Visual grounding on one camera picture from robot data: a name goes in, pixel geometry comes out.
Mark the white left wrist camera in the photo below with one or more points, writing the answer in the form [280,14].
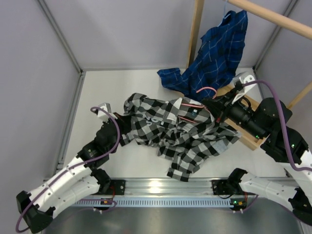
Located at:
[103,111]

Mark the blue plaid shirt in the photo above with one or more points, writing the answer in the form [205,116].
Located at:
[216,63]

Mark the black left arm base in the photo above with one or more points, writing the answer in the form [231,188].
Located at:
[113,187]

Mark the slotted grey cable duct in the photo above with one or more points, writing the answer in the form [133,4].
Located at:
[196,202]

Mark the light blue hanger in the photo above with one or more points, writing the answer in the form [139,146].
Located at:
[225,15]

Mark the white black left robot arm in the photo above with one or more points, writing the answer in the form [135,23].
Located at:
[80,178]

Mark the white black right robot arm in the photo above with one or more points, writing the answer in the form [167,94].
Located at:
[264,123]

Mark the black white checkered shirt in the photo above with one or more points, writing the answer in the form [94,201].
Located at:
[185,135]

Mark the pink wire hanger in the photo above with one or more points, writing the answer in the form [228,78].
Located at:
[201,107]

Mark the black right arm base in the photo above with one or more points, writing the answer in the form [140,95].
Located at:
[227,187]

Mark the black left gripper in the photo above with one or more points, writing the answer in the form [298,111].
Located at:
[120,118]

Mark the aluminium mounting rail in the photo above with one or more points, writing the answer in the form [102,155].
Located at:
[167,187]

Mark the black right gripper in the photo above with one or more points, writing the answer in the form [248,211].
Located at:
[218,107]

